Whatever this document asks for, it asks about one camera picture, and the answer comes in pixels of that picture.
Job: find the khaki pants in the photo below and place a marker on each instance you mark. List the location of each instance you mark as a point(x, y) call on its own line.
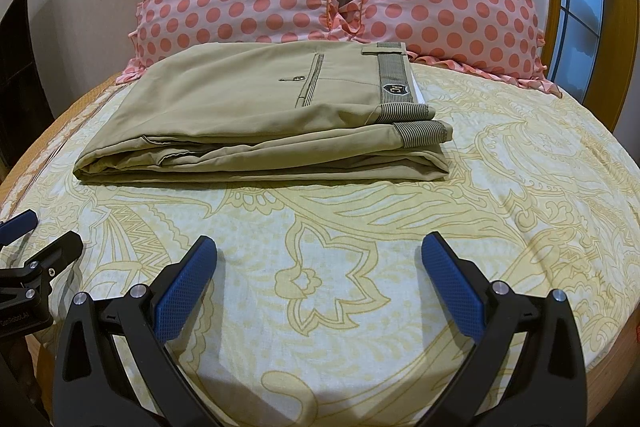
point(260, 117)

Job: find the yellow floral bed sheet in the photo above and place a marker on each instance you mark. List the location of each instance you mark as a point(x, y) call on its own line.
point(350, 257)

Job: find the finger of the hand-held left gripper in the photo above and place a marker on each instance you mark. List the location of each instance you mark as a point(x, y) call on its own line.
point(17, 223)
point(60, 249)

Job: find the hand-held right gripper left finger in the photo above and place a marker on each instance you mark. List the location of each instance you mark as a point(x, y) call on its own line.
point(182, 289)

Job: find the dark furniture panel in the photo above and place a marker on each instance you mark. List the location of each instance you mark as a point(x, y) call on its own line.
point(17, 72)

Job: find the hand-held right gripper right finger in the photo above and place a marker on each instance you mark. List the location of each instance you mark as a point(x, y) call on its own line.
point(452, 289)

